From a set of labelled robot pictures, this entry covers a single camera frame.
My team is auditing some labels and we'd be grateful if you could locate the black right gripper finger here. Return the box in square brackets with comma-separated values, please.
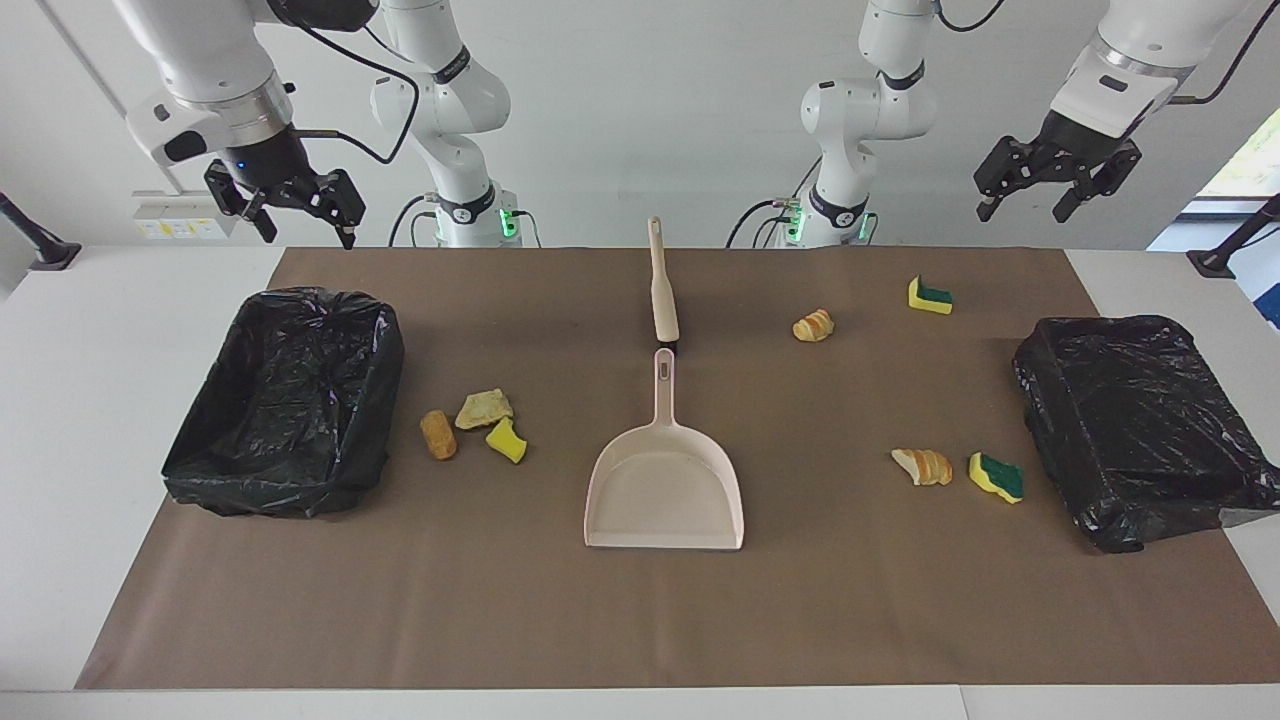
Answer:
[204, 161, 279, 245]
[299, 169, 368, 252]

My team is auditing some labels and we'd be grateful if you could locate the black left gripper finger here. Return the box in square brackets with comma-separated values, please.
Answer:
[975, 135, 1047, 224]
[1052, 146, 1144, 225]

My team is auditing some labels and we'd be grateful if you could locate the yellow green notched sponge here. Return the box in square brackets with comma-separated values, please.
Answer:
[908, 275, 954, 316]

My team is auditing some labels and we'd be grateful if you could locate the beige rock-like chunk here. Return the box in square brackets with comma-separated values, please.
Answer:
[455, 388, 515, 431]

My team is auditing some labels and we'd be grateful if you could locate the brown croquette toy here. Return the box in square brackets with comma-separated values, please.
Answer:
[420, 409, 459, 462]

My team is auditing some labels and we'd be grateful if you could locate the plain yellow sponge piece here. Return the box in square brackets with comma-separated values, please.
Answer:
[486, 417, 529, 465]

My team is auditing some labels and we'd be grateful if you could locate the yellow green sponge piece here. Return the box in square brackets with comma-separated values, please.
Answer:
[968, 452, 1025, 505]

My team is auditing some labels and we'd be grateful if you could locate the beige hand brush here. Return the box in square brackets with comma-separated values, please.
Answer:
[646, 216, 682, 357]

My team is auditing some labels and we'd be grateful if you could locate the pale pink plastic dustpan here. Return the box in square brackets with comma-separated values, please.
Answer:
[584, 347, 746, 552]

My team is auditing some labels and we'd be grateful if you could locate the black bag-lined bin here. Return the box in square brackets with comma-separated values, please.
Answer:
[162, 287, 406, 519]
[1012, 315, 1280, 554]

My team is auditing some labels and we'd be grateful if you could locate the black clamp stand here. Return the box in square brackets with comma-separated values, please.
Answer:
[0, 190, 83, 272]
[1187, 193, 1280, 280]

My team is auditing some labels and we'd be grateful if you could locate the bright window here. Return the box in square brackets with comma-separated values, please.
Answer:
[1195, 108, 1280, 201]

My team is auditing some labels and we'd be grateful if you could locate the brown paper table mat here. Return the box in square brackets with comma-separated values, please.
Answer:
[75, 247, 1280, 690]

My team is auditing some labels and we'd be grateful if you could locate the white wall power strip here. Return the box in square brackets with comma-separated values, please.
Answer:
[132, 190, 239, 239]

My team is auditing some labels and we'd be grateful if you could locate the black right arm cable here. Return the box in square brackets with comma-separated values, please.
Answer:
[265, 0, 421, 166]

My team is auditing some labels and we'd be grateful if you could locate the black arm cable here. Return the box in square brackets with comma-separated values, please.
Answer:
[265, 0, 421, 166]
[1168, 0, 1276, 106]

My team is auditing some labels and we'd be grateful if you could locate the black base cable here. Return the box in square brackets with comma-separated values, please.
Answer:
[725, 197, 801, 248]
[388, 195, 441, 248]

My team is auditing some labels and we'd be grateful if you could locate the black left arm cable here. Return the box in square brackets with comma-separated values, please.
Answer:
[1168, 0, 1276, 106]

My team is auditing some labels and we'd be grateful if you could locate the white wall cable conduit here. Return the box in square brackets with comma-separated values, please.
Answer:
[38, 0, 186, 196]

